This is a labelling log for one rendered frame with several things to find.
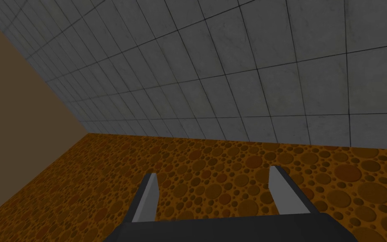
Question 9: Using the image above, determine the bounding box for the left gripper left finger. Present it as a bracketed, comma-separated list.
[123, 173, 160, 224]

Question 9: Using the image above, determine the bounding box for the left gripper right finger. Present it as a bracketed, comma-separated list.
[268, 165, 321, 216]

